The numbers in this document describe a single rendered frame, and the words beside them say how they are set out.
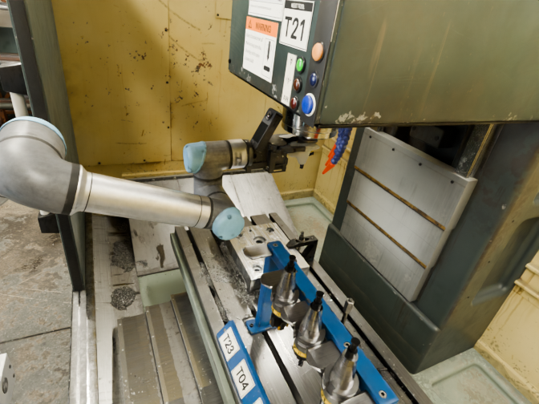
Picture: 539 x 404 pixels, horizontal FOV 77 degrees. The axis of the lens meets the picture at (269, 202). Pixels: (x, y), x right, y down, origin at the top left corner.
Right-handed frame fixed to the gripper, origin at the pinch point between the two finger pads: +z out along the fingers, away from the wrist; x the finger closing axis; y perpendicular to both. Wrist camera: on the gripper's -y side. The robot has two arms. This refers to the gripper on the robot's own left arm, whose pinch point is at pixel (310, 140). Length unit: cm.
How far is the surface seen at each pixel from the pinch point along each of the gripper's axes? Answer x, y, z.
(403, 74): 32.6, -24.5, -5.7
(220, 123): -101, 29, 6
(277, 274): 23.8, 24.3, -19.1
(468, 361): 39, 87, 70
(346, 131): 19.9, -9.9, -4.1
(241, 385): 32, 53, -30
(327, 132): 8.1, -5.3, -0.4
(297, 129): 4.5, -5.3, -7.5
